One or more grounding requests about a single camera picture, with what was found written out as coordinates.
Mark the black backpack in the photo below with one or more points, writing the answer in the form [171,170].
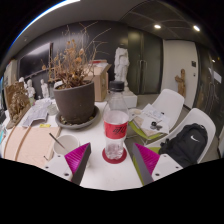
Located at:
[185,143]

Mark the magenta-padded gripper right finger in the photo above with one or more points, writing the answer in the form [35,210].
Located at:
[147,159]

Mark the light plywood panel with strips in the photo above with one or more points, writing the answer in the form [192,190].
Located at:
[30,145]

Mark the white cabinet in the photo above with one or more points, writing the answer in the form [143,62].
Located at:
[10,73]

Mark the round ceiling spotlight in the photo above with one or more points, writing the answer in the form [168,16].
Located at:
[157,26]
[196,28]

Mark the stack of papers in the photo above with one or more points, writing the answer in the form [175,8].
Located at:
[150,115]

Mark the large ceiling light panel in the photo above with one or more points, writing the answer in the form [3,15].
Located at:
[50,8]

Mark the clear red-labelled drink bottle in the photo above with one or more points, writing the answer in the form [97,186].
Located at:
[115,128]

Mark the yellow sticky note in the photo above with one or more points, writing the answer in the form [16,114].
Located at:
[45,126]

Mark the black wall screen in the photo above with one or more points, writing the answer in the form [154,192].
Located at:
[35,61]

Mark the thin stirrer in mug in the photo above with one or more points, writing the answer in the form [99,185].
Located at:
[56,140]

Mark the dark double door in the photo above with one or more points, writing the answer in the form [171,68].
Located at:
[146,63]

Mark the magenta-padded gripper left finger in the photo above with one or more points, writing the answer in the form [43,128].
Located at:
[76,159]

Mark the flat round red coaster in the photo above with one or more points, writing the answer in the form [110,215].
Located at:
[107,159]

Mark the wooden figure sculpture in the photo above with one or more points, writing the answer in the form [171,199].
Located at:
[180,83]

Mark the large white plaster statue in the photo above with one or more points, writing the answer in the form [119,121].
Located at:
[121,65]

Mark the white chair with backpack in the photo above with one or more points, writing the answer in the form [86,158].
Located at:
[200,116]

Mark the dried plant in grey pot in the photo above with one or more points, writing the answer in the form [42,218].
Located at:
[76,103]

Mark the printed newspaper sheets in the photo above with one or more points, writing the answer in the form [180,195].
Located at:
[36,112]

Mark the small white plaster statue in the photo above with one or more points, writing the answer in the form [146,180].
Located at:
[22,81]
[44,89]
[31,90]

